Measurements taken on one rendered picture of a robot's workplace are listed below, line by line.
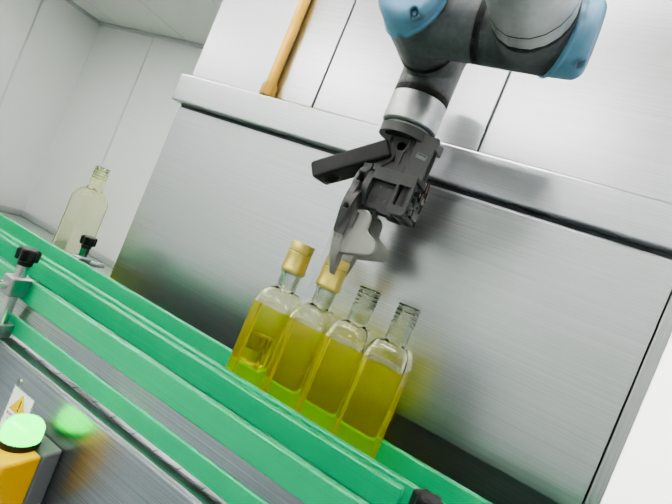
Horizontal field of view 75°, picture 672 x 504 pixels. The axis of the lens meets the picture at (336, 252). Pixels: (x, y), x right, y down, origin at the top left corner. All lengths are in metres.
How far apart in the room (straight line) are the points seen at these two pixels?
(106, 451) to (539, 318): 0.57
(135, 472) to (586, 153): 0.72
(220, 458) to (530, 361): 0.42
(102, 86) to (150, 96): 0.87
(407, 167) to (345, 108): 0.29
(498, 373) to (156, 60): 5.75
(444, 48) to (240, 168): 0.51
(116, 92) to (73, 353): 5.79
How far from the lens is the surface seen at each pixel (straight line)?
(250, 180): 0.88
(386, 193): 0.57
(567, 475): 0.70
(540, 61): 0.50
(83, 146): 6.49
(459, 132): 0.77
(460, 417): 0.69
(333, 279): 0.59
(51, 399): 0.68
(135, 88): 6.16
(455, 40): 0.52
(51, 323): 0.72
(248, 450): 0.51
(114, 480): 0.61
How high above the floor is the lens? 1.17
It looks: level
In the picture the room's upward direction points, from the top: 22 degrees clockwise
